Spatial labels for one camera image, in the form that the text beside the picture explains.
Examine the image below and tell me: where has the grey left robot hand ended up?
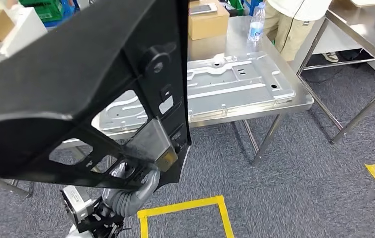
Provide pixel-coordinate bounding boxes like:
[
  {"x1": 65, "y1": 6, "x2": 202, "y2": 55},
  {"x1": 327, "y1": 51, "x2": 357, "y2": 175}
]
[{"x1": 108, "y1": 162, "x2": 129, "y2": 180}]

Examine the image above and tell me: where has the black plastic frame part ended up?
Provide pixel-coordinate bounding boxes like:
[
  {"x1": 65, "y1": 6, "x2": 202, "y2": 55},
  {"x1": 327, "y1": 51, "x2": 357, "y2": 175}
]
[{"x1": 0, "y1": 0, "x2": 192, "y2": 192}]

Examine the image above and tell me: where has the stainless steel workbench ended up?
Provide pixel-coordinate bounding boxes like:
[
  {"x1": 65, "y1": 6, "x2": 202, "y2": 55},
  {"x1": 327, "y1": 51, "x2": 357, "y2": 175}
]
[{"x1": 56, "y1": 15, "x2": 315, "y2": 167}]

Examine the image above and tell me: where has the grey sheet metal panel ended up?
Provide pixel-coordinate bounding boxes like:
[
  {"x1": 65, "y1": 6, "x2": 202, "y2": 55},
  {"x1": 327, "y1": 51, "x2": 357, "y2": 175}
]
[{"x1": 99, "y1": 52, "x2": 297, "y2": 134}]

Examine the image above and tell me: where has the green plastic crate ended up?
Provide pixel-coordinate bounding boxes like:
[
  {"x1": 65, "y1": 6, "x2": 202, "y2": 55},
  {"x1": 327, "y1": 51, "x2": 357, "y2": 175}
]
[
  {"x1": 19, "y1": 0, "x2": 66, "y2": 23},
  {"x1": 228, "y1": 0, "x2": 246, "y2": 17}
]

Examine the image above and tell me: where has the flat phone device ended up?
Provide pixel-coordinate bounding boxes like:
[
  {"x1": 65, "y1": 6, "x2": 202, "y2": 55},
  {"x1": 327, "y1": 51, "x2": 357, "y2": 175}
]
[{"x1": 189, "y1": 2, "x2": 219, "y2": 16}]

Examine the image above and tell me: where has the clear plastic water bottle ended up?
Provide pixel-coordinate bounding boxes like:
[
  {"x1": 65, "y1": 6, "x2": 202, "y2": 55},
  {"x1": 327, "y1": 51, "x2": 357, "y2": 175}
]
[{"x1": 246, "y1": 1, "x2": 267, "y2": 53}]

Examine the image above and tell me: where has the person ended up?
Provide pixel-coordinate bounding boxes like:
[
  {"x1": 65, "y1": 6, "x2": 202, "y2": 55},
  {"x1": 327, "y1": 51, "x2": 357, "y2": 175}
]
[{"x1": 262, "y1": 0, "x2": 340, "y2": 63}]

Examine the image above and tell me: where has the white cabinet box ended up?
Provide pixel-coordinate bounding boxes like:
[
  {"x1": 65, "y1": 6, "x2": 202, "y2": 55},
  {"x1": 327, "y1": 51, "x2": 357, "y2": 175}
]
[{"x1": 312, "y1": 19, "x2": 375, "y2": 74}]

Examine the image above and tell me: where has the pale flat board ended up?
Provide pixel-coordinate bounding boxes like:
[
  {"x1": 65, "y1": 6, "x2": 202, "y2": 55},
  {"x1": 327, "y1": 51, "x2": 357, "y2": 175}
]
[{"x1": 351, "y1": 0, "x2": 375, "y2": 8}]

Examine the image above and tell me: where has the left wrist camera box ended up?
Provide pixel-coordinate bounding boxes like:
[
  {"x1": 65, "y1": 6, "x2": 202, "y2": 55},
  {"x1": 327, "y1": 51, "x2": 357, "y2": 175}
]
[{"x1": 60, "y1": 186, "x2": 95, "y2": 228}]

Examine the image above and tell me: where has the thin black cable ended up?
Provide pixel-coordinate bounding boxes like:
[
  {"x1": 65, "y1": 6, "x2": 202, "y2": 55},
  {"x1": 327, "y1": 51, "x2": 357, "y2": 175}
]
[{"x1": 279, "y1": 0, "x2": 307, "y2": 53}]

